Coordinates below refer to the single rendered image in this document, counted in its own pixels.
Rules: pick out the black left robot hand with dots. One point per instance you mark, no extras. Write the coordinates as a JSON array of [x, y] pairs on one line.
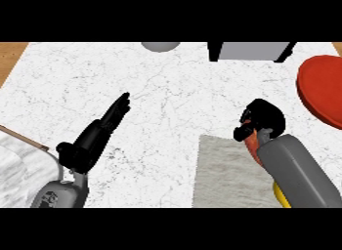
[[88, 145]]

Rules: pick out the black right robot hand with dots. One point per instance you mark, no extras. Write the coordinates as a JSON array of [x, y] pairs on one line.
[[266, 115]]

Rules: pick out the orange sweet potato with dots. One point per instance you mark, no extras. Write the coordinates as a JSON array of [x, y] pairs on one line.
[[251, 145]]

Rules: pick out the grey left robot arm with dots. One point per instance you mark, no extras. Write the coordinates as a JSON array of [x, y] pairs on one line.
[[62, 195]]

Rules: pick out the red bowl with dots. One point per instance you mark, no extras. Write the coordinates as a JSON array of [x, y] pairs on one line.
[[331, 91]]

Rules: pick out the grey beige placemat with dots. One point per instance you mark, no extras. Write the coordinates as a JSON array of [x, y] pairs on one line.
[[228, 175]]

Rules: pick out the white marble slab brown edge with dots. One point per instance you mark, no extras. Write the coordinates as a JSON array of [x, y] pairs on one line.
[[11, 175]]

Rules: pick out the grey appliance with black sides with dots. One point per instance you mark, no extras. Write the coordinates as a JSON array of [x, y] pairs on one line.
[[250, 50]]

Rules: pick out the yellow rounded object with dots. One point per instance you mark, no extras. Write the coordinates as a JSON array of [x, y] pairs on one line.
[[281, 197]]

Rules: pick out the grey round object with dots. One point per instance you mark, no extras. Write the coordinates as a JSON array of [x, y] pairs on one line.
[[159, 46]]

